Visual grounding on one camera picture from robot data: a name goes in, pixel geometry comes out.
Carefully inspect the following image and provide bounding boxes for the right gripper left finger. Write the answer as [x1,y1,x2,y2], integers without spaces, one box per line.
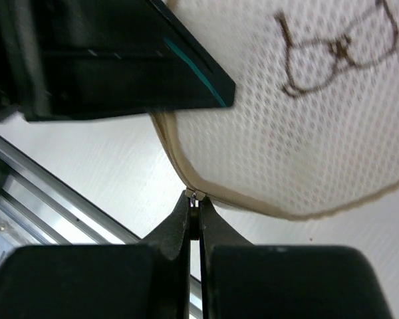
[0,195,190,318]

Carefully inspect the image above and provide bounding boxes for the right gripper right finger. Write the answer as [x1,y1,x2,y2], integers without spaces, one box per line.
[199,199,392,318]

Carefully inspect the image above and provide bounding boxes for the aluminium rail front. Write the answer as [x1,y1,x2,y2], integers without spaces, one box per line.
[0,136,203,318]

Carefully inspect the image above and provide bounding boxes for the beige zipper pull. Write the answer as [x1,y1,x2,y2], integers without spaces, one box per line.
[185,188,206,241]

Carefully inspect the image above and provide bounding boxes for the round mesh laundry bag glasses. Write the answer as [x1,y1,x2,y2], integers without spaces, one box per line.
[152,1,399,220]

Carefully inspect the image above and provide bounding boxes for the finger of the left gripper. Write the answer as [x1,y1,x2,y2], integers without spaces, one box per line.
[0,1,235,122]

